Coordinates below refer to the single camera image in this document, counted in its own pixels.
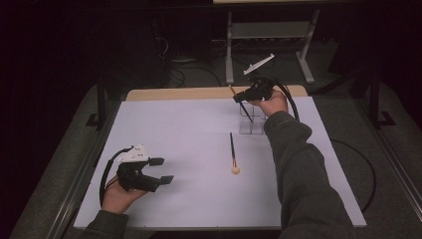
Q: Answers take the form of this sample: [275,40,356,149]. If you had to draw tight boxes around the clear acrylic organizer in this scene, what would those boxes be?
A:
[238,102,269,135]

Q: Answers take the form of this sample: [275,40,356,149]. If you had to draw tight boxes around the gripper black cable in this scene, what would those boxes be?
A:
[274,79,378,214]
[99,146,134,207]

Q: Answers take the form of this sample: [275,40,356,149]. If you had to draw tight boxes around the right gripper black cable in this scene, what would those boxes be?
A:
[274,79,378,214]

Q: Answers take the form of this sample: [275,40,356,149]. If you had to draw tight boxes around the white metal desk frame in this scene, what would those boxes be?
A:
[224,9,322,86]

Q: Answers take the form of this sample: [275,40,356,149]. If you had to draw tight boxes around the black metal stand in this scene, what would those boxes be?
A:
[368,69,397,129]
[85,75,109,129]

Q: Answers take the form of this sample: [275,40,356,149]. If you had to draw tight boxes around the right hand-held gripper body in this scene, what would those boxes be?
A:
[243,53,277,103]

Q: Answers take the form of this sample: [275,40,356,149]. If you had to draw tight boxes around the black floor cables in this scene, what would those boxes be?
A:
[167,49,277,89]

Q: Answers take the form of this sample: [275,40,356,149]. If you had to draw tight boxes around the wooden table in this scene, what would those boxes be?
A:
[125,85,309,102]

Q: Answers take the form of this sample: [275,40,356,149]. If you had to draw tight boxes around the person's left hand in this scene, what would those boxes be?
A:
[101,180,147,215]

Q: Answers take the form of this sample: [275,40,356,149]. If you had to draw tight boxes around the white table cover sheet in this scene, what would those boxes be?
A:
[73,96,367,231]

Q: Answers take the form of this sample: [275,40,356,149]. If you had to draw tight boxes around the person's right hand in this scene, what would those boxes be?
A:
[248,89,290,118]

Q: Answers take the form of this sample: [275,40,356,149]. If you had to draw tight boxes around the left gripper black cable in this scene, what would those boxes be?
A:
[99,146,134,207]

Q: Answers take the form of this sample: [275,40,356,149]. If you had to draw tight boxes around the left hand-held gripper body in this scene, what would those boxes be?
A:
[115,143,161,193]

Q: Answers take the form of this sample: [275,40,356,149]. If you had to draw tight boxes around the black brush with round head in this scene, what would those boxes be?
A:
[229,131,241,175]

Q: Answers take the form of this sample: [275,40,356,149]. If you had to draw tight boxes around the brush with tan handle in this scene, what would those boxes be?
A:
[228,84,254,123]

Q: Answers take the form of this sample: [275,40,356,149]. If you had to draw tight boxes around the metal rail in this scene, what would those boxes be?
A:
[352,99,422,213]
[44,99,121,239]

